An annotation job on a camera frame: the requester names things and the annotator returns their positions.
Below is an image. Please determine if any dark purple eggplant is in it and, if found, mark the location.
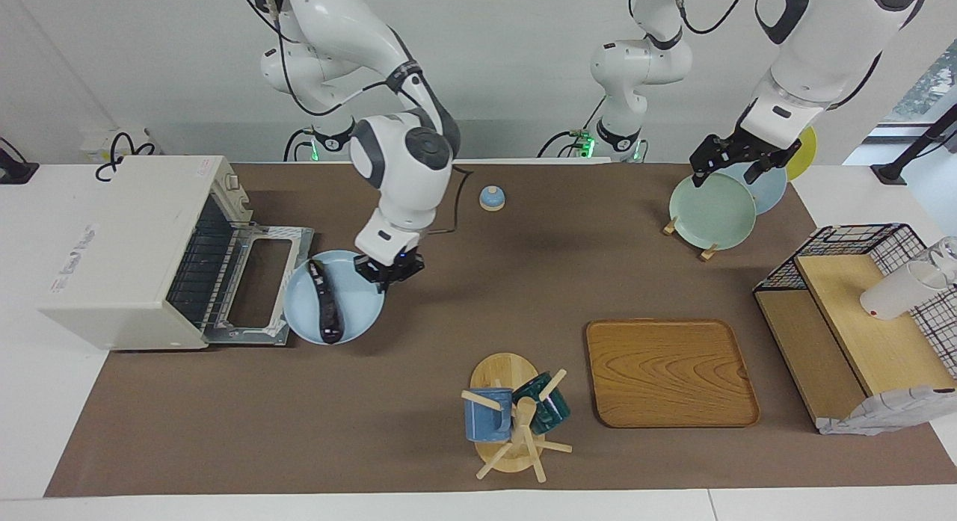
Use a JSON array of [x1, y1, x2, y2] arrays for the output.
[[307, 259, 345, 345]]

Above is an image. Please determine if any cream toaster oven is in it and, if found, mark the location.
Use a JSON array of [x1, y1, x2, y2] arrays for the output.
[[37, 156, 316, 352]]

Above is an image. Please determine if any light blue racked plate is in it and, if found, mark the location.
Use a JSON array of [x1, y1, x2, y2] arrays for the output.
[[710, 161, 789, 216]]

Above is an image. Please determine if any pale green plate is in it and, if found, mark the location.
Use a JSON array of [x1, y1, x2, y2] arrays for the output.
[[668, 172, 758, 251]]

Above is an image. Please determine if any yellow plate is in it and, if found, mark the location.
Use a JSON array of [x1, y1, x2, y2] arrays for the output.
[[785, 125, 819, 182]]

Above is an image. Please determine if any wooden plate rack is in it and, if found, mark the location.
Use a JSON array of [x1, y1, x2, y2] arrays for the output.
[[662, 215, 720, 262]]

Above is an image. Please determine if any brown table mat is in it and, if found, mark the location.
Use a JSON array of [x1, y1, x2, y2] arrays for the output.
[[43, 162, 957, 499]]

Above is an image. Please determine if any black clamp stand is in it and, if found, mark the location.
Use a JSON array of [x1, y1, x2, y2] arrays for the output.
[[870, 102, 957, 186]]

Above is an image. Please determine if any wooden mug tree stand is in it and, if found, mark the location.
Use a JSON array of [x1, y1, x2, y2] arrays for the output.
[[461, 352, 574, 484]]

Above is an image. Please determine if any blue mug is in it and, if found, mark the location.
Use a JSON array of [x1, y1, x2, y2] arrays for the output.
[[464, 387, 516, 443]]

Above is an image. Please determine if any white cup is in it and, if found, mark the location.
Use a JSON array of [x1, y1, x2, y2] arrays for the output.
[[859, 260, 952, 321]]

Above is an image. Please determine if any window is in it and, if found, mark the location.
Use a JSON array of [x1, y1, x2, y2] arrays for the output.
[[886, 39, 957, 127]]

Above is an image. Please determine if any low wooden shelf board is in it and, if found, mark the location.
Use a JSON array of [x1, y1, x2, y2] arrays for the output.
[[754, 289, 870, 426]]

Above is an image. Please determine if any wooden serving tray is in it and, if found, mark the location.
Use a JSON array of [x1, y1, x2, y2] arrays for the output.
[[585, 319, 762, 430]]

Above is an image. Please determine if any dark green mug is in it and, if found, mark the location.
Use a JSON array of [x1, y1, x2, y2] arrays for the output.
[[512, 372, 572, 435]]

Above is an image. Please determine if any clear glass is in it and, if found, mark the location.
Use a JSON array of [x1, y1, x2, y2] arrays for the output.
[[927, 236, 957, 275]]

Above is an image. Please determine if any tall wooden shelf board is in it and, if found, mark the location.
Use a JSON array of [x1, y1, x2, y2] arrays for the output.
[[794, 253, 957, 399]]

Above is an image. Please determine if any white plaid fabric liner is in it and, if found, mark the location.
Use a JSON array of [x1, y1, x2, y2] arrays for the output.
[[818, 282, 957, 437]]

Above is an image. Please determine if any white power strip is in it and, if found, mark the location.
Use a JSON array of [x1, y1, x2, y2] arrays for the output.
[[81, 129, 161, 163]]

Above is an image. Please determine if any black desk device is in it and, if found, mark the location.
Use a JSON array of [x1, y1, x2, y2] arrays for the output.
[[0, 136, 40, 185]]

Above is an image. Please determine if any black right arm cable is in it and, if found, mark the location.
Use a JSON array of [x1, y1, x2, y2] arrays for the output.
[[425, 168, 477, 235]]

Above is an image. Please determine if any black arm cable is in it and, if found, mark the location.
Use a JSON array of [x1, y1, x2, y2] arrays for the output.
[[628, 0, 748, 37], [425, 168, 477, 235]]

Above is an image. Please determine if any black wire shelf rack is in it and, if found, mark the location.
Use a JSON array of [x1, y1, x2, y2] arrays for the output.
[[753, 223, 957, 437]]

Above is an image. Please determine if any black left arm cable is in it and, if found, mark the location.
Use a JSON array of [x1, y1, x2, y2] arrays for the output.
[[628, 0, 748, 37]]

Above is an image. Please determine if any black left base cable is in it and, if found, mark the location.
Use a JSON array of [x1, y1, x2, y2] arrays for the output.
[[537, 95, 608, 160]]

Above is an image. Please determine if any black base cable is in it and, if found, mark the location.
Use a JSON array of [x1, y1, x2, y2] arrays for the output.
[[537, 95, 608, 160], [283, 126, 316, 163]]

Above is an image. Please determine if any black right base cable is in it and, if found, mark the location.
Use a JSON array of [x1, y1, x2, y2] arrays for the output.
[[283, 126, 316, 163]]

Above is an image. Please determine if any black power strip cable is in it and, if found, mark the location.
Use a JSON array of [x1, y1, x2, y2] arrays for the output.
[[93, 132, 159, 182]]

